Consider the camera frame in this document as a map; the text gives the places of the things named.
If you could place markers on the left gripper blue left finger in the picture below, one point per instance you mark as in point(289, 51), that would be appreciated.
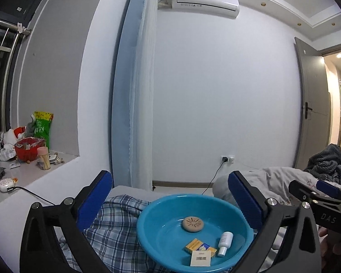
point(90, 199)

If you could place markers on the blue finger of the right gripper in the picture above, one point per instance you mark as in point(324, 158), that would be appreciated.
point(329, 189)
point(302, 192)

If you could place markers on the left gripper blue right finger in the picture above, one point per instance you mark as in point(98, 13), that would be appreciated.
point(248, 198)

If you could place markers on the small white bottle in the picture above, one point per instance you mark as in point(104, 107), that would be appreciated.
point(224, 243)

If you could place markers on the beige round clock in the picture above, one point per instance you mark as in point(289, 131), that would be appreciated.
point(192, 224)

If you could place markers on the gold blue cigarette pack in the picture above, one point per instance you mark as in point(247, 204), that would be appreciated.
point(198, 245)

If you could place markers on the white barcode box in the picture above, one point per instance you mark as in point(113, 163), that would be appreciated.
point(201, 258)

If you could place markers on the person's right hand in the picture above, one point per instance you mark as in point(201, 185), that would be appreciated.
point(330, 250)

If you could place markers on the dark knitted garment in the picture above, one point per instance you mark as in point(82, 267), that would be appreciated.
point(326, 165)

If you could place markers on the grey quilt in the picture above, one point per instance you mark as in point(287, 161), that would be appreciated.
point(272, 182)

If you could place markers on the blue plaid shirt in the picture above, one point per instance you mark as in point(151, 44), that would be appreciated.
point(113, 236)

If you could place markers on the grey door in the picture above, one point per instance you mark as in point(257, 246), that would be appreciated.
point(315, 118)

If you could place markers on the blue plastic basin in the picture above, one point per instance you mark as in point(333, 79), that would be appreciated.
point(160, 232)

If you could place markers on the toothpick jar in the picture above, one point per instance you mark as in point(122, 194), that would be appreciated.
point(43, 158)

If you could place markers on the red bag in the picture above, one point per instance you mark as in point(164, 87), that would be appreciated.
point(26, 149)

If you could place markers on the white sheer curtain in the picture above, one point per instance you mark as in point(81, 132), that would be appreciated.
point(133, 97)

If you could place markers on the green snack bag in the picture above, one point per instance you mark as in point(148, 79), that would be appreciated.
point(43, 123)

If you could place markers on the window metal bars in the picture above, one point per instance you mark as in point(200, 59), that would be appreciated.
point(11, 37)

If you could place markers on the white air conditioner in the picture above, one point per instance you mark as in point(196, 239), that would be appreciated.
point(225, 8)

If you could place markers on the wall power socket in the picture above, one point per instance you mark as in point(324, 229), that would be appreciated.
point(227, 159)

